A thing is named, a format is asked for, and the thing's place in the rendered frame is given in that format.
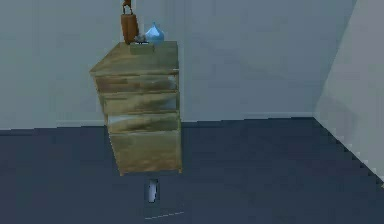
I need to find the light wooden chest of drawers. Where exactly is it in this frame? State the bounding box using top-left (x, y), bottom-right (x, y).
top-left (88, 40), bottom-right (184, 177)

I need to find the flat olive green book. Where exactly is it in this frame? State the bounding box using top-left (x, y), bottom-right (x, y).
top-left (129, 43), bottom-right (156, 56)

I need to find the light blue round vase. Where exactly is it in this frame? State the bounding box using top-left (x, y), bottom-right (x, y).
top-left (144, 21), bottom-right (166, 46)

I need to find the small grey lumpy object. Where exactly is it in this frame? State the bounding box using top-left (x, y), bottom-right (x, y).
top-left (134, 33), bottom-right (150, 45)

